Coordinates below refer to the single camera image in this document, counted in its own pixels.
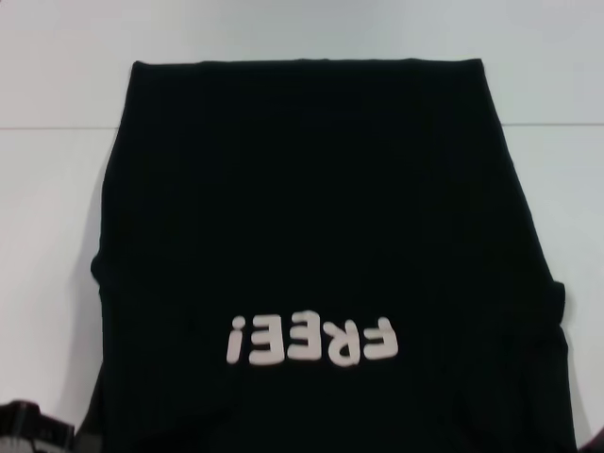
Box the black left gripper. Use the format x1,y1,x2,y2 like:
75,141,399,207
0,398,77,453

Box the black t-shirt with FREE print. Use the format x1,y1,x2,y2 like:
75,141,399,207
88,58,580,453

